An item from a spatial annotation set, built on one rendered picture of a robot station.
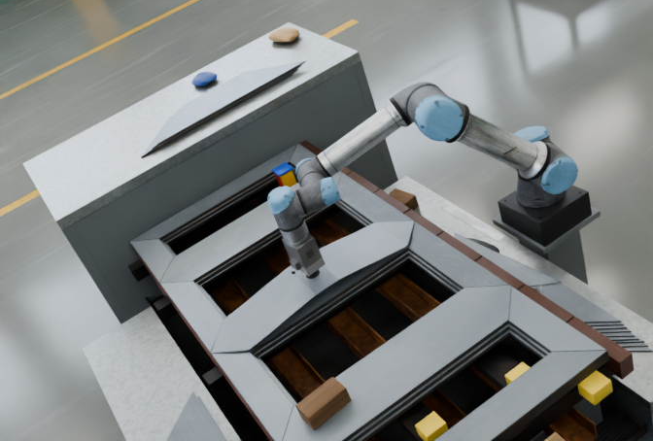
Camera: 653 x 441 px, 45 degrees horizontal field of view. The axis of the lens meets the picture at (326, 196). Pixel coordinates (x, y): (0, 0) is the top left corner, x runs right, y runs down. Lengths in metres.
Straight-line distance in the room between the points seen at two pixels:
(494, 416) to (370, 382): 0.33
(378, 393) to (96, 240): 1.35
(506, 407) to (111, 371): 1.28
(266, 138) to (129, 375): 1.05
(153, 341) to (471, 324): 1.06
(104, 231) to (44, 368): 1.33
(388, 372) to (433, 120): 0.67
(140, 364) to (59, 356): 1.59
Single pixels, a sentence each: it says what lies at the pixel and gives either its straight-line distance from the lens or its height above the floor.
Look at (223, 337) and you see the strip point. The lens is 2.35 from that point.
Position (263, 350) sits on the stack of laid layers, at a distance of 2.28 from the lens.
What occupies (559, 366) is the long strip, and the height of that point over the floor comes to 0.85.
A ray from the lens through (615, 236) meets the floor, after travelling 3.60.
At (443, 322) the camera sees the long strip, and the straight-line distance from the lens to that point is 2.14.
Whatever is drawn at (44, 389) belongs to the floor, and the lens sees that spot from 4.04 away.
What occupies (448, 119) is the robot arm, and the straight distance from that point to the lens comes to 2.14.
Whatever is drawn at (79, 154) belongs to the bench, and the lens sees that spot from 3.28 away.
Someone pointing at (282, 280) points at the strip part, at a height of 0.89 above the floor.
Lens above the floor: 2.34
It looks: 33 degrees down
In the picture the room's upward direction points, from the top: 21 degrees counter-clockwise
